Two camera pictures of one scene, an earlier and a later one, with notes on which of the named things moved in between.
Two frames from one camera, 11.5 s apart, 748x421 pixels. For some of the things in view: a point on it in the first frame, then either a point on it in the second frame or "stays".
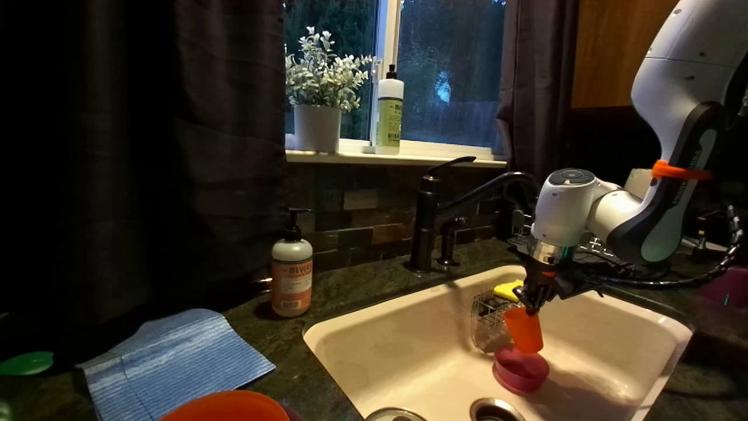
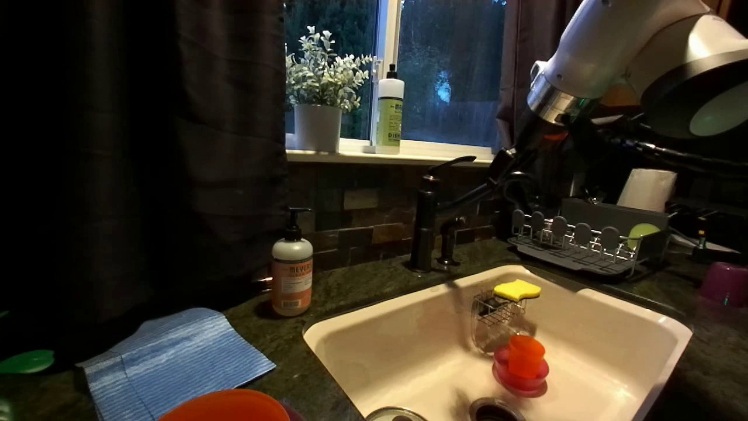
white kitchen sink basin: [407, 356] stays
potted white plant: [321, 88] stays
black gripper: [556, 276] to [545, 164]
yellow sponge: [508, 288] stays
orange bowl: [230, 405] stays
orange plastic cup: [523, 329] to [521, 365]
